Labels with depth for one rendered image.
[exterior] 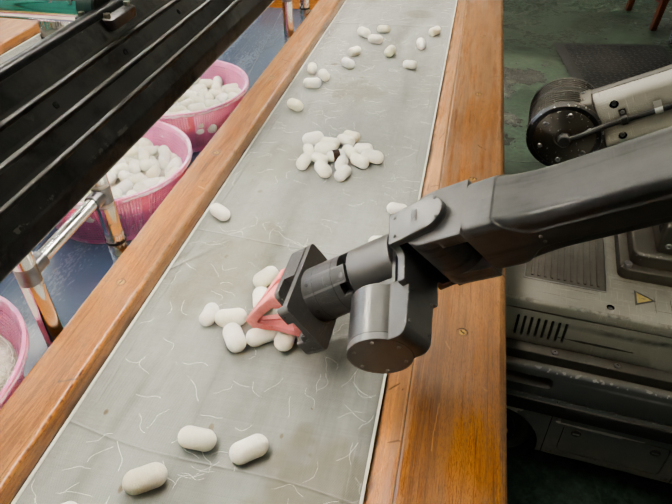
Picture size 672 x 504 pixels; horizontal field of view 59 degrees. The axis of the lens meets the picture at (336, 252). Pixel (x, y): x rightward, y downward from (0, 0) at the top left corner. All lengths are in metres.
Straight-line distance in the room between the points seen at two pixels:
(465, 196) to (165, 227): 0.45
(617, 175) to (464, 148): 0.56
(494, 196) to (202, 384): 0.35
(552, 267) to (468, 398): 0.67
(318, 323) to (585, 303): 0.69
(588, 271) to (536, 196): 0.79
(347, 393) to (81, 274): 0.46
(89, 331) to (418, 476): 0.38
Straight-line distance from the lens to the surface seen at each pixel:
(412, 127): 1.09
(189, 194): 0.89
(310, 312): 0.59
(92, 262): 0.95
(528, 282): 1.20
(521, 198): 0.48
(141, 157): 1.04
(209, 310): 0.70
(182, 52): 0.50
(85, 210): 0.75
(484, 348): 0.65
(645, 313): 1.21
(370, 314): 0.51
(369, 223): 0.84
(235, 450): 0.58
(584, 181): 0.46
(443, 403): 0.60
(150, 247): 0.80
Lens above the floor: 1.24
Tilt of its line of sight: 39 degrees down
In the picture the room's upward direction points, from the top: 1 degrees counter-clockwise
